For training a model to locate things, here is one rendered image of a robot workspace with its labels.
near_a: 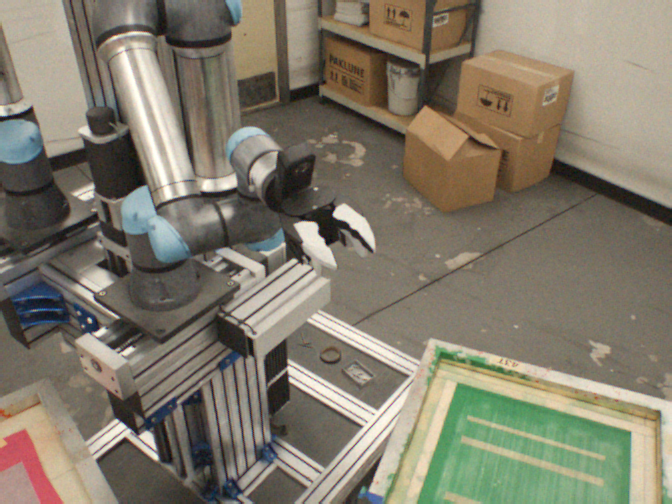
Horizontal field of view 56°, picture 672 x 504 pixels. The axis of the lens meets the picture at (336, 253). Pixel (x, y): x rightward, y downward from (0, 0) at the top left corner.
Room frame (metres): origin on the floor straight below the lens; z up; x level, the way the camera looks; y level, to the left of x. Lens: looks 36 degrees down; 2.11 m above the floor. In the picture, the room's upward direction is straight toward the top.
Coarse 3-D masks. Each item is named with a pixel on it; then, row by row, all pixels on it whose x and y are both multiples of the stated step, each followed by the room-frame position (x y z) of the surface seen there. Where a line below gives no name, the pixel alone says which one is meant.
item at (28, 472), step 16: (0, 448) 0.87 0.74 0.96; (16, 448) 0.87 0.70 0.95; (32, 448) 0.87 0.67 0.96; (0, 464) 0.83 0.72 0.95; (16, 464) 0.83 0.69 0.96; (32, 464) 0.83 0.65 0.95; (0, 480) 0.79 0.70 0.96; (16, 480) 0.79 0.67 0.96; (32, 480) 0.79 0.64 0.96; (48, 480) 0.79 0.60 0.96; (0, 496) 0.75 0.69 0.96; (16, 496) 0.75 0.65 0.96; (32, 496) 0.75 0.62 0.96; (48, 496) 0.75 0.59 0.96
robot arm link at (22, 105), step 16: (0, 32) 1.48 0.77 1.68; (0, 48) 1.46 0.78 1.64; (0, 64) 1.45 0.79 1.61; (0, 80) 1.44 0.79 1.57; (16, 80) 1.48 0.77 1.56; (0, 96) 1.44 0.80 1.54; (16, 96) 1.46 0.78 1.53; (0, 112) 1.43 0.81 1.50; (16, 112) 1.44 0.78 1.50; (32, 112) 1.48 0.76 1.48
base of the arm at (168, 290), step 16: (144, 272) 1.00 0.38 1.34; (160, 272) 1.00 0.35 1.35; (176, 272) 1.01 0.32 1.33; (192, 272) 1.04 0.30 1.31; (144, 288) 0.99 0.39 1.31; (160, 288) 1.00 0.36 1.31; (176, 288) 1.00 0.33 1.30; (192, 288) 1.02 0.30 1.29; (144, 304) 0.98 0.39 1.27; (160, 304) 0.98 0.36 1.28; (176, 304) 0.99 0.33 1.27
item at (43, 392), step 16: (32, 384) 1.03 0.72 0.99; (48, 384) 1.03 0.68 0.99; (0, 400) 0.98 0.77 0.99; (16, 400) 0.98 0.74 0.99; (32, 400) 0.99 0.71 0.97; (48, 400) 0.98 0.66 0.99; (0, 416) 0.95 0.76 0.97; (48, 416) 0.96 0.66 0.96; (64, 416) 0.93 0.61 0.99; (64, 432) 0.89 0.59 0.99; (80, 448) 0.85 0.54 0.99; (80, 464) 0.81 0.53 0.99; (96, 464) 0.81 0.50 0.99; (96, 480) 0.77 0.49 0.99; (96, 496) 0.73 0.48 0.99; (112, 496) 0.73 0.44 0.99
